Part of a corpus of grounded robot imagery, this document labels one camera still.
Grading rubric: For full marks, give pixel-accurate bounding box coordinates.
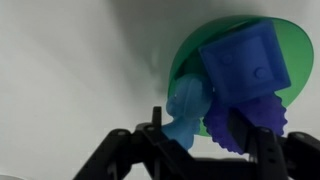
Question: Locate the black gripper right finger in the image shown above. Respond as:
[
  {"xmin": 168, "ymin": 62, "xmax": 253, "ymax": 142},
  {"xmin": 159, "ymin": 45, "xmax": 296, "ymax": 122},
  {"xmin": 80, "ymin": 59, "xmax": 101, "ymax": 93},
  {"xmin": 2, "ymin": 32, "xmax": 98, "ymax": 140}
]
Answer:
[{"xmin": 229, "ymin": 109, "xmax": 320, "ymax": 180}]

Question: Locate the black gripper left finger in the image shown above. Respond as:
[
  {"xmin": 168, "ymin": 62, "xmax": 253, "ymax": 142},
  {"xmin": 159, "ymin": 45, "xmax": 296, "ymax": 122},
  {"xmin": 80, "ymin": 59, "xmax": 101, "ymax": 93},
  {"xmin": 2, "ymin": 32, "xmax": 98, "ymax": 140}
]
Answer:
[{"xmin": 73, "ymin": 106, "xmax": 191, "ymax": 180}]

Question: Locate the blue elephant toy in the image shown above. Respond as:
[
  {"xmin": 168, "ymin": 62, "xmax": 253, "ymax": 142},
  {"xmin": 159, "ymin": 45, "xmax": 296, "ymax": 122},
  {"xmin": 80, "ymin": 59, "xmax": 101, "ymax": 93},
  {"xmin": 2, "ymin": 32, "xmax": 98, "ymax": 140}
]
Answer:
[{"xmin": 161, "ymin": 73, "xmax": 214, "ymax": 151}]

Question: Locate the green translucent bowl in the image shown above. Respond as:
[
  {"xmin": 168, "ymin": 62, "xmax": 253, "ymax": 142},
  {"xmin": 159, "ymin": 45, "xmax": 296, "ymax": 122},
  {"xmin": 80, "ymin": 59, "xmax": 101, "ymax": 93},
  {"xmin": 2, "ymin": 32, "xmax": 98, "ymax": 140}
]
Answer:
[{"xmin": 167, "ymin": 14, "xmax": 315, "ymax": 138}]

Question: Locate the purple spiky ball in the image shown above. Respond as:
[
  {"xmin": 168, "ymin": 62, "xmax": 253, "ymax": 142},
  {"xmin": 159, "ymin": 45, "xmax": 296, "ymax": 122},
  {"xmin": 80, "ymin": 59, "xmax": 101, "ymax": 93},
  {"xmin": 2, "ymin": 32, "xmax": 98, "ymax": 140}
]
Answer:
[{"xmin": 203, "ymin": 93, "xmax": 288, "ymax": 155}]

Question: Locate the blue cube block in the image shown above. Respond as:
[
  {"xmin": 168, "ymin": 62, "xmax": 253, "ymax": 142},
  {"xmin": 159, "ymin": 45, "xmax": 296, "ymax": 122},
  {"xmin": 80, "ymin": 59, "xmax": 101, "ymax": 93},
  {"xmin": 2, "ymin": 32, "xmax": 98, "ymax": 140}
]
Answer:
[{"xmin": 198, "ymin": 20, "xmax": 292, "ymax": 105}]

